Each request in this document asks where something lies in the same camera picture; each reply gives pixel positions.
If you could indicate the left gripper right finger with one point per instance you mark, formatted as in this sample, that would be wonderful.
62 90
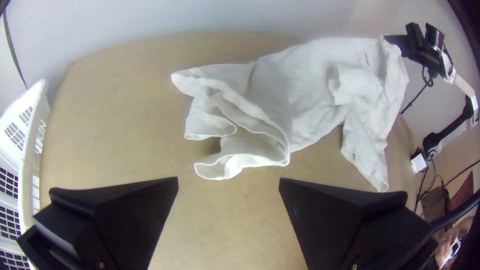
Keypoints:
337 225

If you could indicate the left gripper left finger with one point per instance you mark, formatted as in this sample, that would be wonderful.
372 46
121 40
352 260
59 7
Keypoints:
112 221

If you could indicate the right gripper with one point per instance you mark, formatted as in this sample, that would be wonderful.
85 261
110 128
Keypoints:
407 48

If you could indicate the white t-shirt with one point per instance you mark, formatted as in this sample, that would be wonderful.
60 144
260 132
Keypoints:
292 93

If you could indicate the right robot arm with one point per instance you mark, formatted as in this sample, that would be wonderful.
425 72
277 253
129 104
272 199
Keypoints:
463 84

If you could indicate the white laundry basket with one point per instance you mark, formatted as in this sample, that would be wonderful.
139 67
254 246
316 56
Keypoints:
22 123

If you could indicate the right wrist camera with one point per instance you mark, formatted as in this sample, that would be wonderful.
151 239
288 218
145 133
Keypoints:
414 30

